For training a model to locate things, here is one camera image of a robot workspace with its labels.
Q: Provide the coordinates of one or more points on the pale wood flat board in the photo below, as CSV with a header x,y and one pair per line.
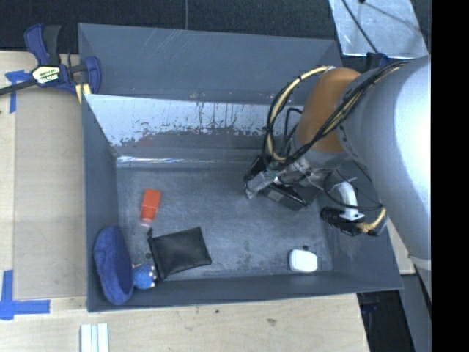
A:
x,y
47,196

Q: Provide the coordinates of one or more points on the clear bottle with orange cap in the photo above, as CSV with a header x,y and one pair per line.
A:
x,y
150,204

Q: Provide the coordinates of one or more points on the blue plush toy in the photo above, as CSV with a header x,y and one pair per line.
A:
x,y
111,266

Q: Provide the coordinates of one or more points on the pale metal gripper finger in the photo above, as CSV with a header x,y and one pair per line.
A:
x,y
256,168
257,187

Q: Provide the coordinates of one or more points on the black cylinder on white bracket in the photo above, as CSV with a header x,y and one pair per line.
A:
x,y
348,211

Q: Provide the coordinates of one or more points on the white rounded block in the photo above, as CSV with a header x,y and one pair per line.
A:
x,y
303,260

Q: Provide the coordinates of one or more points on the grey metal bin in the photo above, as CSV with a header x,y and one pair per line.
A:
x,y
234,215

